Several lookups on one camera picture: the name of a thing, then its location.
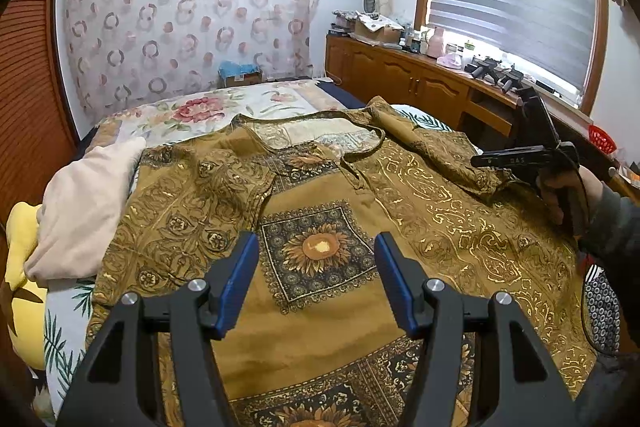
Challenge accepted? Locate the brown gold patterned shirt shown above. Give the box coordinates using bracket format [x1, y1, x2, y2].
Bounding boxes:
[87, 98, 594, 426]

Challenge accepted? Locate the right forearm grey sleeve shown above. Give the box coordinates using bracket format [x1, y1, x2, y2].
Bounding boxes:
[580, 186, 640, 260]

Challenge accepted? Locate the person's right hand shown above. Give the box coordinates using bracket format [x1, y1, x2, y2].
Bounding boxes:
[536, 166, 603, 229]

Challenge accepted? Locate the spare black gripper on cabinet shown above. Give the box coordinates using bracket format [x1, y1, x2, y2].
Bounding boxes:
[463, 57, 524, 93]

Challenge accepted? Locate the red plastic basket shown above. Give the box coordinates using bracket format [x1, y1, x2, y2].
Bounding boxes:
[588, 124, 617, 155]

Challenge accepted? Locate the pale pink plastic bag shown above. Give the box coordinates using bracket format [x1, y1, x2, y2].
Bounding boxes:
[436, 53, 464, 70]

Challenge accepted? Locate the white palm leaf blanket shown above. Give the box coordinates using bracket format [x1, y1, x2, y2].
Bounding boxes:
[44, 105, 448, 426]

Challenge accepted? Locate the pink bottle on cabinet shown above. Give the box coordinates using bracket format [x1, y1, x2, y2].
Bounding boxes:
[426, 27, 446, 60]

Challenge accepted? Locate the yellow plush toy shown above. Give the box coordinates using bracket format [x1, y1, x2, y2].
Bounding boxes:
[1, 202, 47, 371]

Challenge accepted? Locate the wooden cabinet sideboard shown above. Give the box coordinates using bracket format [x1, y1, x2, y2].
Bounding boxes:
[323, 33, 632, 188]

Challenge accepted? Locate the navy blue bed cover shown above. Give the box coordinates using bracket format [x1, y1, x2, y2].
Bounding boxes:
[317, 81, 366, 109]

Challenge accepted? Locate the open cardboard box on cabinet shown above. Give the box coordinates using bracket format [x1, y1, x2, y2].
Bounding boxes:
[355, 12, 404, 44]

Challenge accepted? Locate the floral rose bed blanket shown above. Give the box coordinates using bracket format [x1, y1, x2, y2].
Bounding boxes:
[88, 79, 346, 148]

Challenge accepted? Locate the brown louvered wardrobe door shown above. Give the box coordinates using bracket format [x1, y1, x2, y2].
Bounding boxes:
[0, 0, 79, 220]

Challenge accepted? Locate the cardboard box with blue cloth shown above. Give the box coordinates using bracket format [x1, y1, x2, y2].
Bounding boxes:
[218, 61, 262, 88]

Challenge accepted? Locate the pink circle patterned curtain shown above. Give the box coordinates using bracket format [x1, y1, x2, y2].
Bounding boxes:
[62, 0, 319, 121]

